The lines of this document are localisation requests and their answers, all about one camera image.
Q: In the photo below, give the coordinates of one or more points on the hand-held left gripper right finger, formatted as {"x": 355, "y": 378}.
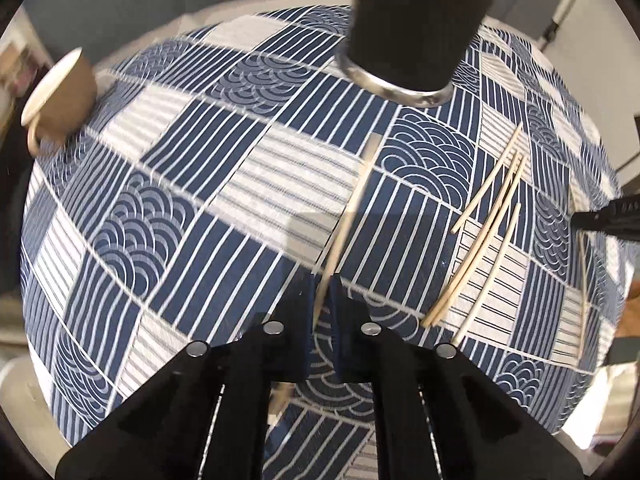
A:
{"x": 336, "y": 320}

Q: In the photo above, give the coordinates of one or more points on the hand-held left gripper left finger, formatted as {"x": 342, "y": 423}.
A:
{"x": 307, "y": 320}

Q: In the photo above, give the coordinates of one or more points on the black cylindrical utensil holder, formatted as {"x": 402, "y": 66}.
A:
{"x": 420, "y": 25}

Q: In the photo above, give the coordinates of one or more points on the single bamboo chopstick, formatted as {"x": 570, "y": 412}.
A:
{"x": 352, "y": 205}

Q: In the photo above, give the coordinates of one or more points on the white chair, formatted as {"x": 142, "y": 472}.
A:
{"x": 20, "y": 395}

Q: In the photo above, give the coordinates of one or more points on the white cabinet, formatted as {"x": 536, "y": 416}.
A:
{"x": 600, "y": 50}

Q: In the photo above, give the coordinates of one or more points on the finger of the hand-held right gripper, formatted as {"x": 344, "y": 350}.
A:
{"x": 610, "y": 217}

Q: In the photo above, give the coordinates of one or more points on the group of wooden chopsticks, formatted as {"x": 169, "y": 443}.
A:
{"x": 492, "y": 240}

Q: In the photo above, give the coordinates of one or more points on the beige ceramic cup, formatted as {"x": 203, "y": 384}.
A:
{"x": 62, "y": 100}

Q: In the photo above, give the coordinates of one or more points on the black backdrop clip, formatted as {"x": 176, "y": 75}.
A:
{"x": 551, "y": 30}

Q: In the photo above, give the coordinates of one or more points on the blue white patterned tablecloth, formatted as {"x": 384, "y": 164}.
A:
{"x": 200, "y": 220}

